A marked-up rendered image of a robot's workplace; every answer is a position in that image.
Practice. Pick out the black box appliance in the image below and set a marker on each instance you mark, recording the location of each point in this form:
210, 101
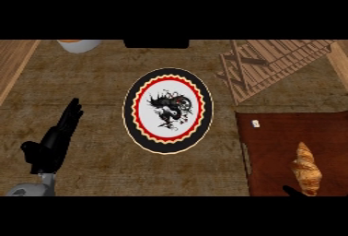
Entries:
157, 43

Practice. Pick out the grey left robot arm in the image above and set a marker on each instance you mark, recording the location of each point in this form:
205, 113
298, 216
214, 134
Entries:
34, 187

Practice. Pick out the dark brown tray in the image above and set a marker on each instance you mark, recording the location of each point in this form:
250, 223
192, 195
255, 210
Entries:
289, 147

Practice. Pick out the black red patterned plate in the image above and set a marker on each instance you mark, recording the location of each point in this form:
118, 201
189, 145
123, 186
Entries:
167, 110

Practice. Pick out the golden brown croissant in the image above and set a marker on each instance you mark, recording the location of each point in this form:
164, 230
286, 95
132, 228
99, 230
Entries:
306, 170

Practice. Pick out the white cup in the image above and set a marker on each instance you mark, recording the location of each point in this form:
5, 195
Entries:
78, 45

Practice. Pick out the wooden slatted rack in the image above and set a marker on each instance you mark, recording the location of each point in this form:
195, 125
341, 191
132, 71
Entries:
267, 66

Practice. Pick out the pale wooden board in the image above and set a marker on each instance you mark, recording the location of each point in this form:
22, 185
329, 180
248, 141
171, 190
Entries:
15, 63

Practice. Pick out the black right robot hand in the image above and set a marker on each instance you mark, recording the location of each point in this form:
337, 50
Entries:
292, 191

